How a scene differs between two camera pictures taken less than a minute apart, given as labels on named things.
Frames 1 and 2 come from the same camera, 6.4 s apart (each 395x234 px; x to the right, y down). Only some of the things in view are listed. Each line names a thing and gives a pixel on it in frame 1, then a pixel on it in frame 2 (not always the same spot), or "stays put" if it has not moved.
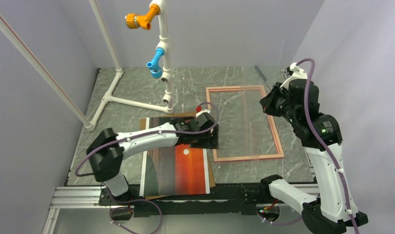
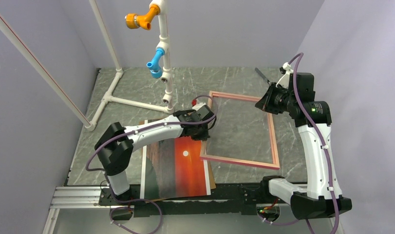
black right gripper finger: [275, 89] stays put
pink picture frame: [279, 148] to [204, 156]
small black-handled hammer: [262, 75] stays put
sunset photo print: [179, 170] stays put
